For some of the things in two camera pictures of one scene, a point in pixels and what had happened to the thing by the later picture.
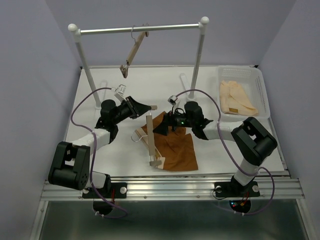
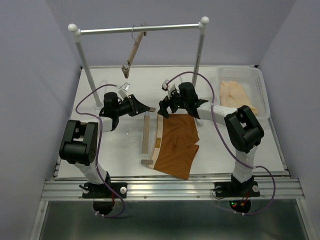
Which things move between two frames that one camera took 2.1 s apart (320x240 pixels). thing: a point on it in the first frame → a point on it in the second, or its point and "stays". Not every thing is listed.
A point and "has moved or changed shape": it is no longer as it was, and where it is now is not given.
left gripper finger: [137, 109] stays
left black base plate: [112, 190] stays
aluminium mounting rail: [183, 189] stays
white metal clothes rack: [77, 34] stays
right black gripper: [168, 119] → [164, 104]
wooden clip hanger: [148, 140] has moved or changed shape
